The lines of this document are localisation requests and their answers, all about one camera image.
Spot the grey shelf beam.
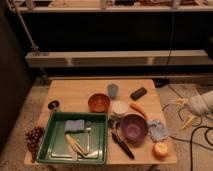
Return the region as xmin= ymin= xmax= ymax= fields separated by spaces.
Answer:
xmin=26 ymin=50 xmax=213 ymax=68

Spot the orange carrot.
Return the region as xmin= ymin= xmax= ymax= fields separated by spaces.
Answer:
xmin=130 ymin=103 xmax=148 ymax=120

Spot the purple bowl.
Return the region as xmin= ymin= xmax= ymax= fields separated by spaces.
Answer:
xmin=120 ymin=114 xmax=148 ymax=143

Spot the small black lid jar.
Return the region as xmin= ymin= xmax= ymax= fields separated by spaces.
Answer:
xmin=48 ymin=100 xmax=60 ymax=111

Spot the blue sponge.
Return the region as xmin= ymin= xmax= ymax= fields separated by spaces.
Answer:
xmin=65 ymin=120 xmax=85 ymax=133

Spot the metal fork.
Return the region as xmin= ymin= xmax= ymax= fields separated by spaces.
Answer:
xmin=86 ymin=122 xmax=91 ymax=154

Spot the metal diagonal pole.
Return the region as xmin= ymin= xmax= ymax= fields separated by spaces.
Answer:
xmin=8 ymin=0 xmax=49 ymax=83

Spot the red yellow apple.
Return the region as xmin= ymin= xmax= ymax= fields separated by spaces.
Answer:
xmin=153 ymin=142 xmax=169 ymax=158

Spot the orange bowl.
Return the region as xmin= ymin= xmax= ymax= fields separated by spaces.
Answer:
xmin=88 ymin=93 xmax=110 ymax=113

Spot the bunch of red grapes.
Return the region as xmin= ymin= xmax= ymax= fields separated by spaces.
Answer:
xmin=25 ymin=126 xmax=44 ymax=163

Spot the black rectangular block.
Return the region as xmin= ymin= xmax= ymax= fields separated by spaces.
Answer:
xmin=130 ymin=87 xmax=147 ymax=100

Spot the black handled utensil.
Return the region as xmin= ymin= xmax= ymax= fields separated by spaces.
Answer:
xmin=111 ymin=122 xmax=135 ymax=160

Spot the white small cup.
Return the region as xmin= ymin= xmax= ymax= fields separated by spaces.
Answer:
xmin=112 ymin=101 xmax=128 ymax=116

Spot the cream corn cob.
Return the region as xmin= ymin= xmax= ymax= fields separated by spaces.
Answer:
xmin=65 ymin=134 xmax=87 ymax=156

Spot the green plastic tray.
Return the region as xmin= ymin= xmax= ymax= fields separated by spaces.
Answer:
xmin=37 ymin=112 xmax=108 ymax=165

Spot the blue plastic cup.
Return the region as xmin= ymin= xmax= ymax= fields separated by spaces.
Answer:
xmin=107 ymin=84 xmax=118 ymax=99

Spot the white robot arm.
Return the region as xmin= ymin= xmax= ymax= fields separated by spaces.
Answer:
xmin=170 ymin=90 xmax=213 ymax=130

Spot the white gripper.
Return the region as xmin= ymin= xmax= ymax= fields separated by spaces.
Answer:
xmin=169 ymin=93 xmax=213 ymax=130

